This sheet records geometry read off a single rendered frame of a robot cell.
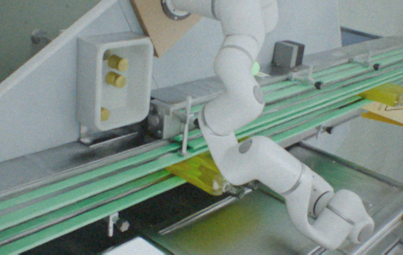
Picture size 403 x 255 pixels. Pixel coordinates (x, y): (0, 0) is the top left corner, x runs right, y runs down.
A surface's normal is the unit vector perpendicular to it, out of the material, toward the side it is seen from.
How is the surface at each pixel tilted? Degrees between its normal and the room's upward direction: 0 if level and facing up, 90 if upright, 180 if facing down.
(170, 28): 0
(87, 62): 90
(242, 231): 90
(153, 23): 0
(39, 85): 0
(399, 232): 90
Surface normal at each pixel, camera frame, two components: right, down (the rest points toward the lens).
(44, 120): 0.73, 0.33
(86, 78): -0.67, 0.22
